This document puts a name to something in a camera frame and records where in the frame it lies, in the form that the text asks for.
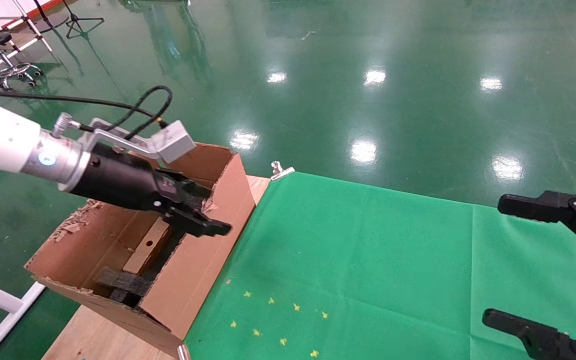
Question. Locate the black tripod stand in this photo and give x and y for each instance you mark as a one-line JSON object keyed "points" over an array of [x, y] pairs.
{"points": [[75, 22]]}

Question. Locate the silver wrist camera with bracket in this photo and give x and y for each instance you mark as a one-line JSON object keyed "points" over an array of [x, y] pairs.
{"points": [[175, 142]]}

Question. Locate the silver metal clip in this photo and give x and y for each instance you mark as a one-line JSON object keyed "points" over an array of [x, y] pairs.
{"points": [[282, 172]]}

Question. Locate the green table cloth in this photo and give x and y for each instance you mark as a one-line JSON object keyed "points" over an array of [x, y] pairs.
{"points": [[408, 275]]}

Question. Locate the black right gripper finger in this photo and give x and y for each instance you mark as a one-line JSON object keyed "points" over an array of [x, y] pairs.
{"points": [[543, 205], [538, 337]]}

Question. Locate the black round stand base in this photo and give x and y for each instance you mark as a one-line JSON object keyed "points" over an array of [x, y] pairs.
{"points": [[55, 21]]}

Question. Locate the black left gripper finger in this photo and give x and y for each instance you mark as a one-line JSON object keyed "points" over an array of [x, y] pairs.
{"points": [[203, 226], [190, 186]]}

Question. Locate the small taped cardboard box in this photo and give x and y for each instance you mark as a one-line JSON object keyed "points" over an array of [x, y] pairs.
{"points": [[143, 250]]}

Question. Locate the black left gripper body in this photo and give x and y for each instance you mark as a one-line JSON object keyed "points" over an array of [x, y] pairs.
{"points": [[123, 182]]}

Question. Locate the white metal rack frame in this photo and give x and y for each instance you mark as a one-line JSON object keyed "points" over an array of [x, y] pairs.
{"points": [[44, 42]]}

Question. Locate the black foam insert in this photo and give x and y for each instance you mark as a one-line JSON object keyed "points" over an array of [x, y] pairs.
{"points": [[123, 282]]}

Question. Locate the large open cardboard carton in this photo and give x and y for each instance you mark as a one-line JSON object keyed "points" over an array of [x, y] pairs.
{"points": [[193, 280]]}

